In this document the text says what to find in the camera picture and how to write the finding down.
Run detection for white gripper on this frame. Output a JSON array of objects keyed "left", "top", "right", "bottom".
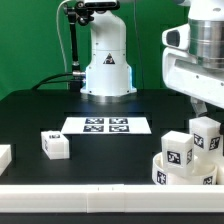
[{"left": 162, "top": 24, "right": 224, "bottom": 117}]

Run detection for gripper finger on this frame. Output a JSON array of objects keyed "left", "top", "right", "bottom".
[{"left": 219, "top": 122, "right": 224, "bottom": 157}]

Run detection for white round stool seat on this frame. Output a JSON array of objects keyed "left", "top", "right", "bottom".
[{"left": 152, "top": 153, "right": 224, "bottom": 185}]

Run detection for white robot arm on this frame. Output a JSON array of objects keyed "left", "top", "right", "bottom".
[{"left": 81, "top": 0, "right": 224, "bottom": 116}]

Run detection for white marker base sheet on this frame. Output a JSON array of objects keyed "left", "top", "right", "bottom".
[{"left": 61, "top": 117, "right": 151, "bottom": 134}]

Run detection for white front fence bar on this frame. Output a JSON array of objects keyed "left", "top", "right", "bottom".
[{"left": 0, "top": 185, "right": 224, "bottom": 213}]

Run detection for white left fence piece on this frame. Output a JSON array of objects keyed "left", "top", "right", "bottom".
[{"left": 0, "top": 145, "right": 12, "bottom": 176}]

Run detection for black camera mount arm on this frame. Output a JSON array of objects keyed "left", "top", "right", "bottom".
[{"left": 63, "top": 1, "right": 94, "bottom": 77}]

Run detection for black cables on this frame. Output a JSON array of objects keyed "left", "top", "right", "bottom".
[{"left": 31, "top": 72, "right": 86, "bottom": 91}]

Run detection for white cable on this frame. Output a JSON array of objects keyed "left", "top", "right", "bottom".
[{"left": 55, "top": 0, "right": 73, "bottom": 74}]

